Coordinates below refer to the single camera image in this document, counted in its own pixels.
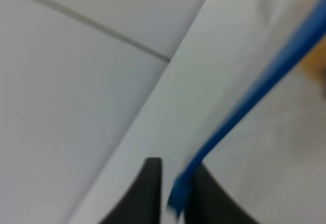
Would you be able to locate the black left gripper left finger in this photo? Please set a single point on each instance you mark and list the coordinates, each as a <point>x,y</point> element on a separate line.
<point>141,203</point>

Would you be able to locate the clear zip bag blue seal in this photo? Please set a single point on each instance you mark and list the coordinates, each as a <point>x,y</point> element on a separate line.
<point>310,30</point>

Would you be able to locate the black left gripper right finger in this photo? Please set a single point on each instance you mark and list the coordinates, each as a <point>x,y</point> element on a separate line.
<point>209,203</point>

